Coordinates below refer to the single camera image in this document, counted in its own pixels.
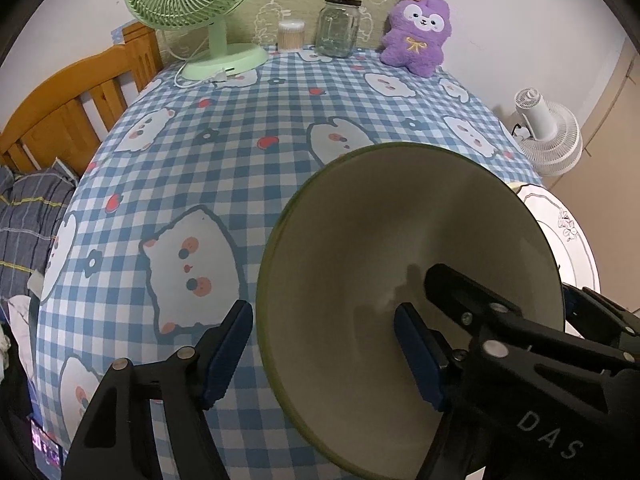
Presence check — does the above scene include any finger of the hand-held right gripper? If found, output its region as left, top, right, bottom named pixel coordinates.
left=562, top=282, right=640, bottom=356
left=425, top=263, right=526, bottom=331

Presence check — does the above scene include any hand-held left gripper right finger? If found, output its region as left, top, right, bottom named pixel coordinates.
left=394, top=302, right=482, bottom=480

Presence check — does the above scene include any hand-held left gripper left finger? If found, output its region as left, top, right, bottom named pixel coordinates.
left=62, top=299, right=254, bottom=480

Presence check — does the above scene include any small pink flower plate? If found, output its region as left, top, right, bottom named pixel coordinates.
left=515, top=184, right=598, bottom=336

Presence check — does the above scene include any leaf print cream ceramic bowl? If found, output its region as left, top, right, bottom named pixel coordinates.
left=256, top=142, right=566, bottom=478

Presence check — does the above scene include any beige door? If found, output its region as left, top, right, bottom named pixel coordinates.
left=542, top=40, right=640, bottom=306

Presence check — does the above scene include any white floor fan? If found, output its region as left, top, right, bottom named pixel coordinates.
left=511, top=87, right=583, bottom=177

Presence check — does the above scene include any blue checkered tablecloth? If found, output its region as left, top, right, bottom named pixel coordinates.
left=30, top=45, right=546, bottom=480

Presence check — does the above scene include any colourful printed packet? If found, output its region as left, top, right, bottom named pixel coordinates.
left=30, top=417, right=63, bottom=468

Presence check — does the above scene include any grey plaid quilt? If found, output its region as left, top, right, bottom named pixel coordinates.
left=0, top=162, right=81, bottom=301

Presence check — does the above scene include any purple plush toy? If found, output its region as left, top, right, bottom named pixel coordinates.
left=380, top=0, right=453, bottom=78

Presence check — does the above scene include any glass jar with dark lid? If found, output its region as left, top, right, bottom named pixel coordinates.
left=314, top=0, right=363, bottom=59

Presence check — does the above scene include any wooden bed headboard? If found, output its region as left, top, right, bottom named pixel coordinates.
left=0, top=21, right=163, bottom=177

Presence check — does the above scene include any cotton swab box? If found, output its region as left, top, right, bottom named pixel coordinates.
left=277, top=21, right=306, bottom=53

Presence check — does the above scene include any white fan cable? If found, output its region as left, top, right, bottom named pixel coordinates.
left=172, top=66, right=237, bottom=89

